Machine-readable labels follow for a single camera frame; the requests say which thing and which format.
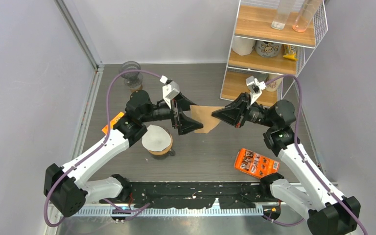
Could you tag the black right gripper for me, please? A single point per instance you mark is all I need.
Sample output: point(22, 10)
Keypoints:
point(236, 113)

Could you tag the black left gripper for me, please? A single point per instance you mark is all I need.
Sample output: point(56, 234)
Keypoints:
point(184, 124)

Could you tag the brown paper coffee filter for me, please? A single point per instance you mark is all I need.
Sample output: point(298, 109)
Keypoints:
point(203, 114)

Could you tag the white paper coffee filter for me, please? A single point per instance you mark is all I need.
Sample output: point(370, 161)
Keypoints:
point(154, 130)

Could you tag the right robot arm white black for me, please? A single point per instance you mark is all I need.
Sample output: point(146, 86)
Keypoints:
point(324, 208)

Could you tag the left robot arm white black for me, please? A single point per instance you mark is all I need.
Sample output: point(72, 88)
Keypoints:
point(68, 186)

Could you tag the grey green bottle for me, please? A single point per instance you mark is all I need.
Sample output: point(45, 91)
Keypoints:
point(261, 77)

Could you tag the cream printed cup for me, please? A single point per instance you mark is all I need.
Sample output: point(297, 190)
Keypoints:
point(273, 81)

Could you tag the orange snack packet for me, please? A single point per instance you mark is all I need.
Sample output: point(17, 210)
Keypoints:
point(254, 164)

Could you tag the orange sponge box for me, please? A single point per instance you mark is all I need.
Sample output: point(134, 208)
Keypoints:
point(113, 121)

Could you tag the yellow snack bag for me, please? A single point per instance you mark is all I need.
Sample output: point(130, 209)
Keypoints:
point(290, 52)

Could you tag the clear glass bottle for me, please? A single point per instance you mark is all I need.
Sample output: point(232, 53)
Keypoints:
point(283, 11)

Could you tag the pink tinted glass bottle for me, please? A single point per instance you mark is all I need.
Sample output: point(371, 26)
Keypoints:
point(305, 15)

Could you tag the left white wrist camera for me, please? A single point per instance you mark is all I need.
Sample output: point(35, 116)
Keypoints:
point(170, 90)

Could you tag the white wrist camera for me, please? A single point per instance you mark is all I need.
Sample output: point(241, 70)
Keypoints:
point(255, 87)
point(170, 90)

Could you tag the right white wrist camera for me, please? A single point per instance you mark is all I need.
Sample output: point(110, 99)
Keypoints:
point(255, 87)

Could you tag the white wire wooden shelf rack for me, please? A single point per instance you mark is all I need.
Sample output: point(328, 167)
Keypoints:
point(253, 21)

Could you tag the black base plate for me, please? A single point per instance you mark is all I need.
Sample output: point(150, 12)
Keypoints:
point(194, 195)

